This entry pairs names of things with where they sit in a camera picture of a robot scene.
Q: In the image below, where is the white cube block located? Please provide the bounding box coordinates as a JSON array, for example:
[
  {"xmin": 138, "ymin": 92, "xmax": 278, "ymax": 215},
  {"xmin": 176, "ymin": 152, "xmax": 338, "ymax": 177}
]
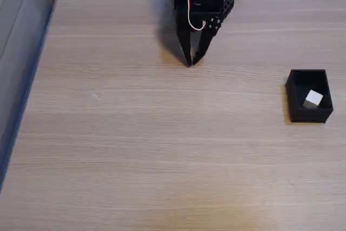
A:
[{"xmin": 302, "ymin": 89, "xmax": 324, "ymax": 108}]

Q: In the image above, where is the black open box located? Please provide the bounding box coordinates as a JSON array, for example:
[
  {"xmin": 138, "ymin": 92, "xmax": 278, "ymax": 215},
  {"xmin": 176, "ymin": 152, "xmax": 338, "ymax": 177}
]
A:
[{"xmin": 285, "ymin": 69, "xmax": 334, "ymax": 124}]

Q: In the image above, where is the white and red gripper cable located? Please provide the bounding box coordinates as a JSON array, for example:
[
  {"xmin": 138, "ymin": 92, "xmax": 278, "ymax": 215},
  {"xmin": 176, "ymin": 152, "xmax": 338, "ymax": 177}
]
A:
[{"xmin": 187, "ymin": 0, "xmax": 212, "ymax": 32}]

